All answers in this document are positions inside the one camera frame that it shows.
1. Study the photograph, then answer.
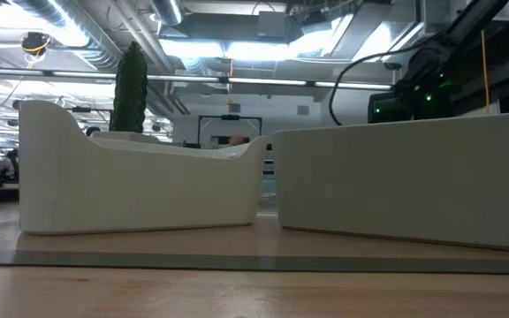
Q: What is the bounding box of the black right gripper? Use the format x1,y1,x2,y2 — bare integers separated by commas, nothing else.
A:
413,75,457,121

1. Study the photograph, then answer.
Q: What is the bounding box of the clear plastic bin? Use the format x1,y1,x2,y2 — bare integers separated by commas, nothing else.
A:
261,174,278,217

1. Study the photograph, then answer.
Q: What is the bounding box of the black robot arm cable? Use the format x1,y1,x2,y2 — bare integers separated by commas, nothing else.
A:
327,42,448,127

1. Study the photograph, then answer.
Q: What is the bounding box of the long tube light bar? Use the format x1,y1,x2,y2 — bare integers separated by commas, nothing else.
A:
0,65,400,92

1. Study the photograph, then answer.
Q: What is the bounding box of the tall green cactus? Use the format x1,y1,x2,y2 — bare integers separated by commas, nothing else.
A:
110,41,149,133

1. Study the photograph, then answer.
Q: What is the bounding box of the rectangular metal air duct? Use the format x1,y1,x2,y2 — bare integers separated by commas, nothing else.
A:
159,11,304,45

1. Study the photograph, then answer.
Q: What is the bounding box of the yellow hanging cable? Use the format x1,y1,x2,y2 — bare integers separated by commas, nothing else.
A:
479,28,490,114

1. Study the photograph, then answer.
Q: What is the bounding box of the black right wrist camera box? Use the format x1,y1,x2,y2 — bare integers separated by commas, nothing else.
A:
368,90,416,125

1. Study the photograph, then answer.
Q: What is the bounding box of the black rectangular stand frame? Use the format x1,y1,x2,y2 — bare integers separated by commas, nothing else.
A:
197,114,263,149

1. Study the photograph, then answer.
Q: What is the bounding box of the round silver air duct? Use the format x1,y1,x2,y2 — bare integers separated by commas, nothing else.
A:
150,0,185,27

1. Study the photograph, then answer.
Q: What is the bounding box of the white plastic bin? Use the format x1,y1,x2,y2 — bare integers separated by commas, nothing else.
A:
18,99,268,235
271,110,509,253

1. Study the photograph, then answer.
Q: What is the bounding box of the yellow black cord reel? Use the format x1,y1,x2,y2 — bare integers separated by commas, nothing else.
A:
19,31,53,57

